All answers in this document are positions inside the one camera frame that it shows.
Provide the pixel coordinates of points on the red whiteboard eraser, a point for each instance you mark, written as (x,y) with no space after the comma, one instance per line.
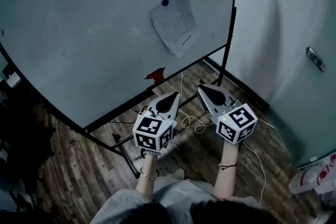
(156,76)

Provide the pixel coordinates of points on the thin gold bangle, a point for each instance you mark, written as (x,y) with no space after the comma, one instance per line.
(147,175)

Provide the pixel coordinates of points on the round blue magnet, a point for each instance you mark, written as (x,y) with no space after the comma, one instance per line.
(165,2)

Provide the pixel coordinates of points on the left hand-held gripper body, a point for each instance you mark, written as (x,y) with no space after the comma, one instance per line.
(152,133)

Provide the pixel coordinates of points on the black baseboard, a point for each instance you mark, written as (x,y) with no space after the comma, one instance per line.
(249,94)

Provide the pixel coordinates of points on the white printed paper sheet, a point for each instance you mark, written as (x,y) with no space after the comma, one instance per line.
(176,31)

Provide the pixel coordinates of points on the frosted glass door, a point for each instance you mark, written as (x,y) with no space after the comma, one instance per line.
(315,112)

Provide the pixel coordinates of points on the metal door fitting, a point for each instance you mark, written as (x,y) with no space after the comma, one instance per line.
(315,58)

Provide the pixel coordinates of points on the black equipment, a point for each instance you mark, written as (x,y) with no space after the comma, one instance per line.
(21,126)

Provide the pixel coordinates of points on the small white box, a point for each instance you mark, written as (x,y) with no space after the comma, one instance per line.
(13,80)

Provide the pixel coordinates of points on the person's left forearm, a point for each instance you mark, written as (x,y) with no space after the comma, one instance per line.
(149,162)

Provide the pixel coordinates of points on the person's light shoe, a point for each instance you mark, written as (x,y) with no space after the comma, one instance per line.
(178,173)

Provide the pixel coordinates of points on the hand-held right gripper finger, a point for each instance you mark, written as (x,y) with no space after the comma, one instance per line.
(208,106)
(226,98)

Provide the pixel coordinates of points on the white plastic bag red print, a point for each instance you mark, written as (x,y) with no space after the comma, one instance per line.
(312,178)

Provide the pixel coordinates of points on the person's grey clothing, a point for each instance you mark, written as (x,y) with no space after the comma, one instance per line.
(178,196)

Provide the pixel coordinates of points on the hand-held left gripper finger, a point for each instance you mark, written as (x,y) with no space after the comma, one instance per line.
(174,111)
(158,103)

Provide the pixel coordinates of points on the person's right forearm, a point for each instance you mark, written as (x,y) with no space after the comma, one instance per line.
(225,181)

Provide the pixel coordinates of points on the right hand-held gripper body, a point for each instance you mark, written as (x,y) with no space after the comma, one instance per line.
(236,123)

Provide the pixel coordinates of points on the large white whiteboard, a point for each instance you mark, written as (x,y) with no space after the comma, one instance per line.
(78,34)

